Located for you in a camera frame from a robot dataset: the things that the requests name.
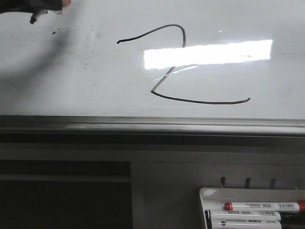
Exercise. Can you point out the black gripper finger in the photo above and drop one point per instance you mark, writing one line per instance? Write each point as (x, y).
(29, 6)

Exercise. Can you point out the black capped marker upper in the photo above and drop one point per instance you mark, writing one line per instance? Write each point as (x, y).
(242, 215)

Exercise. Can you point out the grey cabinet frame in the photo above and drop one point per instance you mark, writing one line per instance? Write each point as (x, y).
(165, 179)

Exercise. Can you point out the white black-tipped marker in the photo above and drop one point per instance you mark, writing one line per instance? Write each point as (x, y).
(37, 14)

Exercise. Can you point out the grey whiteboard ledge rail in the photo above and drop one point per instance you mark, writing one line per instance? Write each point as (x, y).
(143, 130)

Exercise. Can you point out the black capped marker lower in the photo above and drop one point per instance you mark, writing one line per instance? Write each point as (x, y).
(242, 224)

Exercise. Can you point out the white marker tray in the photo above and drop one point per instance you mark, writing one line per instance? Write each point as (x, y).
(212, 198)

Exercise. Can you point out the black capped marker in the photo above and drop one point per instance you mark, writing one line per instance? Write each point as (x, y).
(242, 224)
(242, 215)

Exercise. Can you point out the white whiteboard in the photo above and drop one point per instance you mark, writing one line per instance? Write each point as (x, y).
(179, 58)

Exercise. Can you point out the red capped white marker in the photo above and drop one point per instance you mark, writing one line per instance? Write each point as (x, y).
(265, 206)

